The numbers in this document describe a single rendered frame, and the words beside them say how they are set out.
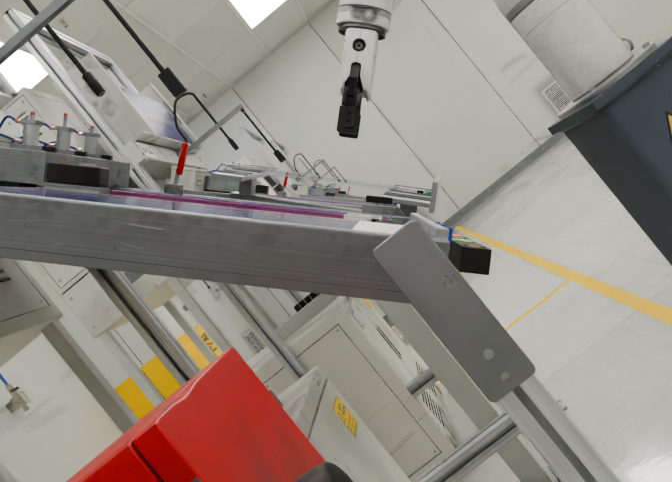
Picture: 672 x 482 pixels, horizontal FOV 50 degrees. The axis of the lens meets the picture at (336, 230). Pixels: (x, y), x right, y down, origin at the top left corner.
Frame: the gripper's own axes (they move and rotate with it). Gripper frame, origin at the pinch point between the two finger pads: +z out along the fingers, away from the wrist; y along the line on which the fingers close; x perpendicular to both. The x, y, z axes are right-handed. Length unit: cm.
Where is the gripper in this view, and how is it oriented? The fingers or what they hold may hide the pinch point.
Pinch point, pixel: (348, 129)
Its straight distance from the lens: 116.8
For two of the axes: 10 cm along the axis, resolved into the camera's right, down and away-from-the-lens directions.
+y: 0.4, -0.5, 10.0
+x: -9.9, -1.4, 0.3
